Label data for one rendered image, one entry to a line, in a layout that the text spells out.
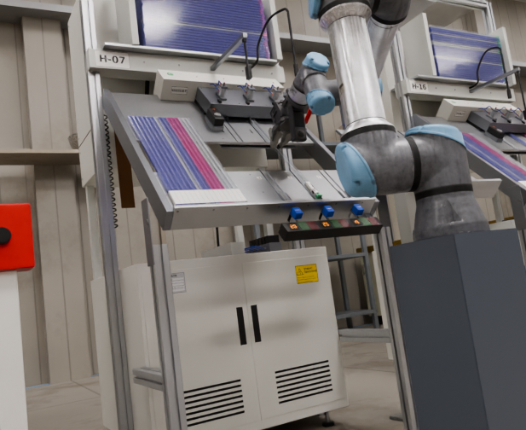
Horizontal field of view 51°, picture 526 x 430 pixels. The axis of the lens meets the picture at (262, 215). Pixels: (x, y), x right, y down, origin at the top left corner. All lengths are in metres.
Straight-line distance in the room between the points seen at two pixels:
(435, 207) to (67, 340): 3.87
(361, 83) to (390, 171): 0.20
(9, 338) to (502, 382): 1.07
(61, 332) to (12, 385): 3.23
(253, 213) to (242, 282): 0.36
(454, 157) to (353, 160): 0.21
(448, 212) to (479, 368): 0.30
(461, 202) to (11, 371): 1.07
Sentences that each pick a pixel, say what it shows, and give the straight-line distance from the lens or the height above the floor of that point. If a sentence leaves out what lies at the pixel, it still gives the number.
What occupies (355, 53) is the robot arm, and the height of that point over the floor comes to 0.96.
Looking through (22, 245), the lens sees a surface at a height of 0.68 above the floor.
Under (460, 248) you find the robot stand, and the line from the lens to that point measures 1.09.
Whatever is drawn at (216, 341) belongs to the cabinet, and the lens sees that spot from 1.78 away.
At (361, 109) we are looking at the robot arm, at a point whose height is 0.83.
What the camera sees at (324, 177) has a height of 0.83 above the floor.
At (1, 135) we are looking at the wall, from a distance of 5.04.
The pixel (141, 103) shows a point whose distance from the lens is 1.97.
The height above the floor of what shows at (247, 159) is 1.03.
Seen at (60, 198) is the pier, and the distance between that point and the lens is 4.79.
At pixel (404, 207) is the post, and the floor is 0.71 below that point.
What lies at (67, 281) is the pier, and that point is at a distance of 4.71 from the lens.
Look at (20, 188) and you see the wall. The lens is 4.93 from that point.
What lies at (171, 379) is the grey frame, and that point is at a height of 0.31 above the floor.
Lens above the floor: 0.49
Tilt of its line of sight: 8 degrees up
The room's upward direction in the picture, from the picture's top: 8 degrees counter-clockwise
